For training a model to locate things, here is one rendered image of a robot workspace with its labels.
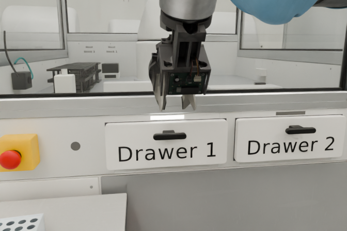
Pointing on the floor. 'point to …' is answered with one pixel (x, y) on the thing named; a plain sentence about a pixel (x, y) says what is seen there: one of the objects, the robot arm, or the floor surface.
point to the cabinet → (213, 196)
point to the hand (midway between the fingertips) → (173, 100)
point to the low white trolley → (74, 212)
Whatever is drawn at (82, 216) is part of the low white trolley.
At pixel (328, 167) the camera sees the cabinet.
